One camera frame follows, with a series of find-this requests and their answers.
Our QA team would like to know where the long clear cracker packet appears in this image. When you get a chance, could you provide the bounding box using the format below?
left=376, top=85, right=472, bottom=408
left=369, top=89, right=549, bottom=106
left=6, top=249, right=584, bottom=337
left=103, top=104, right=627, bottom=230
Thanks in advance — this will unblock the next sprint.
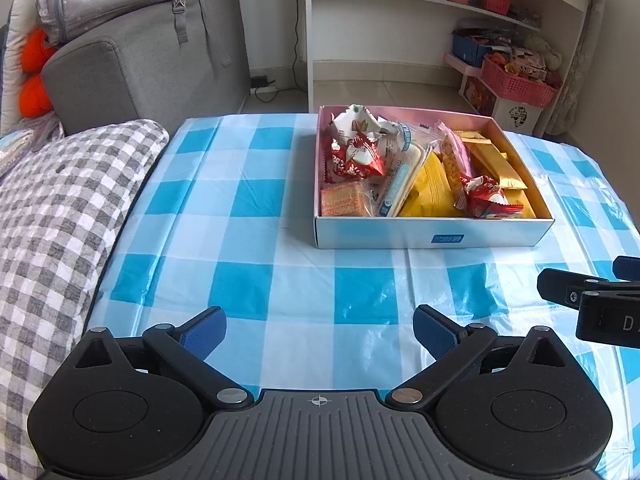
left=372, top=122, right=436, bottom=218

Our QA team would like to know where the black cable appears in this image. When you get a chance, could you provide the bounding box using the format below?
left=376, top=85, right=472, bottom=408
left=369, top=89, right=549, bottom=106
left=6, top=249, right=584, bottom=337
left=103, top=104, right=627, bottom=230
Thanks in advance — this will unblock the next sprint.
left=249, top=10, right=307, bottom=107

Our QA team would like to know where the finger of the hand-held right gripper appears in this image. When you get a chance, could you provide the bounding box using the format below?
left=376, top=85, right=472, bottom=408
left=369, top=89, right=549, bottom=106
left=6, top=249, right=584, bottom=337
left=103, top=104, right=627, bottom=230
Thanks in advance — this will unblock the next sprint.
left=612, top=256, right=640, bottom=281
left=536, top=268, right=640, bottom=307

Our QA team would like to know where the pale green plush toy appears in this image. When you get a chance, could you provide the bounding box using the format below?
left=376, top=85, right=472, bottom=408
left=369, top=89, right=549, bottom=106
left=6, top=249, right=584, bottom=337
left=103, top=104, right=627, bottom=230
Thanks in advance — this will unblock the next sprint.
left=524, top=34, right=563, bottom=72

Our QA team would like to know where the white cushion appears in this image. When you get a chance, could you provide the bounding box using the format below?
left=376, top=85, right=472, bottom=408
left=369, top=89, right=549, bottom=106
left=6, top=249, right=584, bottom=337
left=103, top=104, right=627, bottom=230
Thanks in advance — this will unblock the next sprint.
left=0, top=0, right=41, bottom=136

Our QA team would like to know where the pink translucent snack packet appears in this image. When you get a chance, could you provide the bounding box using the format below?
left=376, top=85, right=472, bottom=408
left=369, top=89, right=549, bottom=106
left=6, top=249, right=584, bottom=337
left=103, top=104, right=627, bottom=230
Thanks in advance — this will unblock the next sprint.
left=436, top=120, right=473, bottom=196

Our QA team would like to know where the white printed snack packet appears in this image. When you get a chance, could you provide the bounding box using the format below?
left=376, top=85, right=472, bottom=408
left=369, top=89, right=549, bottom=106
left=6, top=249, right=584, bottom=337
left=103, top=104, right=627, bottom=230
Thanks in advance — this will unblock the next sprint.
left=332, top=105, right=386, bottom=141

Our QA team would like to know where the pink white low rack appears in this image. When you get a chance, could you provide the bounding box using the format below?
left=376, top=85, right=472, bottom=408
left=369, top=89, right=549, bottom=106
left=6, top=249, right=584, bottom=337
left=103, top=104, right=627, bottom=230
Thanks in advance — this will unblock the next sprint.
left=444, top=51, right=485, bottom=77

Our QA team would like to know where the red candy packet white heart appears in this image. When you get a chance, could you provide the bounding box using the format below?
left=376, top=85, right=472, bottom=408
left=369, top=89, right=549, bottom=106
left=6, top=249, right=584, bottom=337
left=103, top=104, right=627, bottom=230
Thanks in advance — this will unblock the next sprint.
left=345, top=132, right=387, bottom=178

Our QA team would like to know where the floral curtain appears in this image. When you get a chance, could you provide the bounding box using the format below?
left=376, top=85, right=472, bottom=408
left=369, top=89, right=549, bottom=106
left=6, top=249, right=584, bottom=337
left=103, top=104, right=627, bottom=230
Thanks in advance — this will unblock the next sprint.
left=542, top=0, right=608, bottom=136

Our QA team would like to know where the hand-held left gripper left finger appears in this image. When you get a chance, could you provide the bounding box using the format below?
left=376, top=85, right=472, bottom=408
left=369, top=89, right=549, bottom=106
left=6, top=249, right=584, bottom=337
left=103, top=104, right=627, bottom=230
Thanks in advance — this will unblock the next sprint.
left=75, top=306, right=253, bottom=408

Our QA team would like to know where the silver pink cardboard box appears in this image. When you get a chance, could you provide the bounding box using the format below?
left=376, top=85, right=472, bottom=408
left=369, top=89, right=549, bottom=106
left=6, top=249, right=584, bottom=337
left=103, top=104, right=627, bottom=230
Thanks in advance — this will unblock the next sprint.
left=314, top=105, right=556, bottom=250

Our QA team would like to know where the shiny plastic pouch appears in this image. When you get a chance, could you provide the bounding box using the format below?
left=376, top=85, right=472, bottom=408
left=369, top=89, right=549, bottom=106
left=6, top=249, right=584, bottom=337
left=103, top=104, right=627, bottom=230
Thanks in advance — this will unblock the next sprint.
left=0, top=129, right=37, bottom=177

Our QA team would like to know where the clear brown biscuit packet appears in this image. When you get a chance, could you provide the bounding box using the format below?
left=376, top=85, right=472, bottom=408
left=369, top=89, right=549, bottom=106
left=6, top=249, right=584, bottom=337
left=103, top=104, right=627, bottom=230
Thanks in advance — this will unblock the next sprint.
left=320, top=180, right=376, bottom=218

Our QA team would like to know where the blue white checked tablecloth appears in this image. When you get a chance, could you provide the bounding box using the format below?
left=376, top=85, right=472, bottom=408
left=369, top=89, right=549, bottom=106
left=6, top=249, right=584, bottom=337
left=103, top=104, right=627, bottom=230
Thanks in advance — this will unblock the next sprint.
left=85, top=112, right=640, bottom=476

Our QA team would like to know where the colourful toy box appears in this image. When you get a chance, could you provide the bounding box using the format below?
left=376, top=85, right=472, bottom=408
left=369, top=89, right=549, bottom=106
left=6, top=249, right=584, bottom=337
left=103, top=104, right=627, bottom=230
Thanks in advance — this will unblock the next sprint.
left=507, top=47, right=548, bottom=81

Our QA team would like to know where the long gold snack packet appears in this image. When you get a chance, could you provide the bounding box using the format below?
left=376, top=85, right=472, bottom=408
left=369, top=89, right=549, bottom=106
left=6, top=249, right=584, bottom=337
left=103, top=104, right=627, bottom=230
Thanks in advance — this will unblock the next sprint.
left=457, top=130, right=530, bottom=191

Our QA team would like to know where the plain yellow snack packet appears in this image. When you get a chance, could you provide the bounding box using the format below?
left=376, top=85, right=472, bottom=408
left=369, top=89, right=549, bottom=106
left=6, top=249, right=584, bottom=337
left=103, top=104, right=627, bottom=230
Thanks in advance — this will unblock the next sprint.
left=397, top=152, right=468, bottom=218

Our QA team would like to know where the grey checked pillow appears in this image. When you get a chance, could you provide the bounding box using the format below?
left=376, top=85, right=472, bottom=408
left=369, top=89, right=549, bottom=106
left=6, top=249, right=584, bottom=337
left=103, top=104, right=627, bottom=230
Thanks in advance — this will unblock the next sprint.
left=0, top=119, right=171, bottom=480

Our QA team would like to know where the orange plush toy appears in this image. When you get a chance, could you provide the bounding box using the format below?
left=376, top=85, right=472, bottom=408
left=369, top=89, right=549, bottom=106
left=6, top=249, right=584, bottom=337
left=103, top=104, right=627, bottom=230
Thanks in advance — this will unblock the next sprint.
left=17, top=27, right=60, bottom=118

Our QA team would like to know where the blue storage box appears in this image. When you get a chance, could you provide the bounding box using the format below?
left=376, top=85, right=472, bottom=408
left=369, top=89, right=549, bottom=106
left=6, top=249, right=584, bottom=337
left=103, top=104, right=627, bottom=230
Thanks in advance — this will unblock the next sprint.
left=452, top=30, right=493, bottom=63

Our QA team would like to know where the colourful picture box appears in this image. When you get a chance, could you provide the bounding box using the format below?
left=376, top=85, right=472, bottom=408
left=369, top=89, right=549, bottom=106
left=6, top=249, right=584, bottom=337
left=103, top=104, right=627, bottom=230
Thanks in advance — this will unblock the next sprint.
left=460, top=75, right=497, bottom=117

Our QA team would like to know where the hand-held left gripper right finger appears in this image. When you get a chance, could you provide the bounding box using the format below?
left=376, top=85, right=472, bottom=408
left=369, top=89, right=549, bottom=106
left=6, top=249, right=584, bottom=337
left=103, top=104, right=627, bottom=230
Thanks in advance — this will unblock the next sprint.
left=385, top=305, right=568, bottom=408

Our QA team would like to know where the white patterned box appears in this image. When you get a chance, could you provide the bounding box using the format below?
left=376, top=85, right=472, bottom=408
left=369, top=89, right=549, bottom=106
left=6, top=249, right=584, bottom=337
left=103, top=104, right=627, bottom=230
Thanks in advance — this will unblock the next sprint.
left=492, top=94, right=545, bottom=136

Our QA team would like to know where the grey sofa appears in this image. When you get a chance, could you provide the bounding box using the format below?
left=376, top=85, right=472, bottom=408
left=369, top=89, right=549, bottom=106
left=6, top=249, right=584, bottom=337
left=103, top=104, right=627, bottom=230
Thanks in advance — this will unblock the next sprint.
left=40, top=0, right=251, bottom=136

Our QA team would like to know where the white bookshelf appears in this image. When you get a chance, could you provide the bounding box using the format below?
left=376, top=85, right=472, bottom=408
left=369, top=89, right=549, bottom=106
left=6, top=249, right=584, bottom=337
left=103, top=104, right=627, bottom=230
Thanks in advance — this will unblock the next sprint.
left=304, top=0, right=606, bottom=116

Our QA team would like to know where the large pink storage basket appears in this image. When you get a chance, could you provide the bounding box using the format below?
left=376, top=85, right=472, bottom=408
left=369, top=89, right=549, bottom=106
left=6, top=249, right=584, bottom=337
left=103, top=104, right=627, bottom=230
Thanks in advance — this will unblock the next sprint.
left=481, top=56, right=558, bottom=108

